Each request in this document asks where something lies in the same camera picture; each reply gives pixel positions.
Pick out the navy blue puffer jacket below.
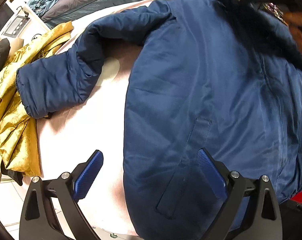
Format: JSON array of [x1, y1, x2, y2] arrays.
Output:
[[16, 0, 302, 239]]

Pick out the pink polka dot bed sheet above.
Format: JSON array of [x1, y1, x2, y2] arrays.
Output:
[[36, 0, 177, 237]]

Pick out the gold satin jacket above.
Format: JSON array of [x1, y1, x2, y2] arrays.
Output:
[[0, 22, 73, 181]]

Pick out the small digital display device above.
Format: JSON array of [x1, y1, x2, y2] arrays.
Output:
[[3, 16, 30, 38]]

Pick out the white bedside cabinet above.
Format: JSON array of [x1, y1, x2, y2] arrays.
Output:
[[0, 2, 50, 45]]

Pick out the white tablet screen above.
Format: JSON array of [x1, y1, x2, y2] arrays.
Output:
[[0, 2, 15, 35]]

